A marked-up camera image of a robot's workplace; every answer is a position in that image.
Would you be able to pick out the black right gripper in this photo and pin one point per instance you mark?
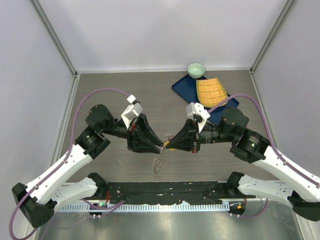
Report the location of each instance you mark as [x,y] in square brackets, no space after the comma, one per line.
[189,137]

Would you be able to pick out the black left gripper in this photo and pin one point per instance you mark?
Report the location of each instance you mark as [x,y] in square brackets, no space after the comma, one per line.
[135,134]

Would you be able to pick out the yellow key tag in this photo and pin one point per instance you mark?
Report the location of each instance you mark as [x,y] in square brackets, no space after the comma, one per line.
[171,149]

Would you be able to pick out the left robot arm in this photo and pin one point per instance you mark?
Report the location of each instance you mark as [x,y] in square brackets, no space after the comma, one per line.
[39,199]

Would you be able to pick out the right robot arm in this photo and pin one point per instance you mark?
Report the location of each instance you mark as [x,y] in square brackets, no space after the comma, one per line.
[299,189]

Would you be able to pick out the dark blue tray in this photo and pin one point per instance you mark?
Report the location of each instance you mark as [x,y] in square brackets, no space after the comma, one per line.
[186,89]

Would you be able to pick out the yellow woven bamboo tray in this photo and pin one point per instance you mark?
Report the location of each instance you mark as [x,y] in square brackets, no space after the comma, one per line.
[210,92]

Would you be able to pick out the pale green bowl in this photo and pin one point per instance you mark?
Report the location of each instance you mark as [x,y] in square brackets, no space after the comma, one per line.
[195,70]

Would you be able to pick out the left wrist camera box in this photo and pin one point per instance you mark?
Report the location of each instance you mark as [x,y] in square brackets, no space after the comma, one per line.
[132,111]

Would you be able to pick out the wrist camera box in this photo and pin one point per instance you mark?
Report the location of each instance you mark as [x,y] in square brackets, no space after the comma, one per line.
[132,111]
[197,112]

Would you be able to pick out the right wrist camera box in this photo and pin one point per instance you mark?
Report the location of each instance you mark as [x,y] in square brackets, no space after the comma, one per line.
[197,112]

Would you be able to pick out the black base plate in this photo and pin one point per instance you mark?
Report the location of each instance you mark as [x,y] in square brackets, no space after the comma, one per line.
[170,193]

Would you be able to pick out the slotted cable duct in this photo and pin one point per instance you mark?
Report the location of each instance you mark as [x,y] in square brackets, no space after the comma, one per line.
[82,207]

